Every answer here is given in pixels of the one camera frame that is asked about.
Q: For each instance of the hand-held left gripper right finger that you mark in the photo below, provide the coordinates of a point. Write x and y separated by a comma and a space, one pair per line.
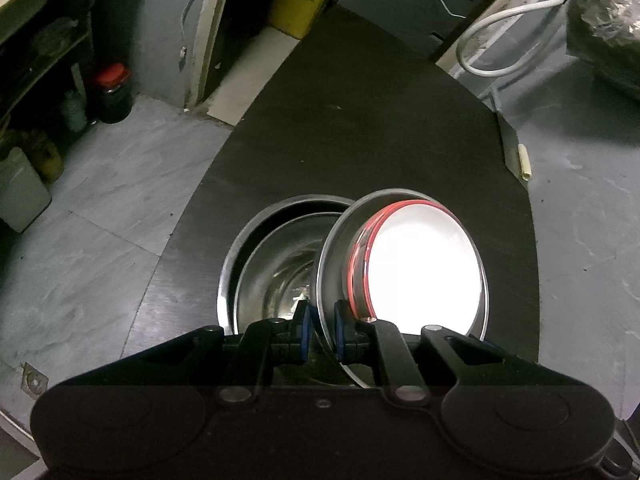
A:
345, 332

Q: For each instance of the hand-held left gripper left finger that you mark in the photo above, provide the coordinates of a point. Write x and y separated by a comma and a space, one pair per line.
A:
302, 332

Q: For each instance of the medium steel basin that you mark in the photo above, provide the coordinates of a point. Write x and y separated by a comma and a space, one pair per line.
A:
260, 270

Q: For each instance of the deep steel bowl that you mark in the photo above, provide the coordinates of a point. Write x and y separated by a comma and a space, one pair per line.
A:
340, 240

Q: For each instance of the large steel basin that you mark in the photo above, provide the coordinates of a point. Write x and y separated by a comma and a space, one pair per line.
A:
230, 270

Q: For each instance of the small cream tube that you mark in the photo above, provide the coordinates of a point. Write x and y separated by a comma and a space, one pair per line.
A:
524, 162

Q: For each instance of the red lid jar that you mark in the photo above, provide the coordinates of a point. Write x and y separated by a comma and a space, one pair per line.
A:
112, 95

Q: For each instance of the yellowish plastic jug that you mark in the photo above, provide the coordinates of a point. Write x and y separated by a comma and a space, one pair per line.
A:
47, 160

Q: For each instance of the grey plastic container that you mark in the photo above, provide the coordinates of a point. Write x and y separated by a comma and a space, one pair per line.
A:
20, 190

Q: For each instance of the yellow plastic container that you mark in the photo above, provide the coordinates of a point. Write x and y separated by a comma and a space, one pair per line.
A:
297, 10

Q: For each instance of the black cabinet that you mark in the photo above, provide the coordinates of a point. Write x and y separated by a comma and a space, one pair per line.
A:
400, 5

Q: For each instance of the clear bag of dark contents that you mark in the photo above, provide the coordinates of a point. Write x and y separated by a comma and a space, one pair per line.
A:
605, 25

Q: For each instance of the metal floor bracket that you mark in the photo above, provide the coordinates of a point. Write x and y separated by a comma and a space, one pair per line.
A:
34, 381

